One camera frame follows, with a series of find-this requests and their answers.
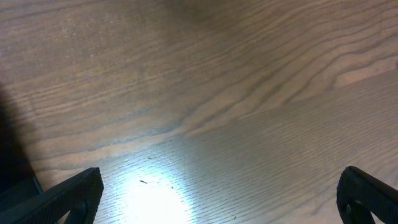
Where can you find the black open gift box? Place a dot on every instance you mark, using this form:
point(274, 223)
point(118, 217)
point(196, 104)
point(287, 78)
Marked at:
point(18, 179)

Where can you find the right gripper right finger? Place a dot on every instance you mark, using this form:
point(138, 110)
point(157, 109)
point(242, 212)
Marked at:
point(360, 197)

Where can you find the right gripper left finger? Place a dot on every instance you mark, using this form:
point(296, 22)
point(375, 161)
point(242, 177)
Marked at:
point(78, 197)

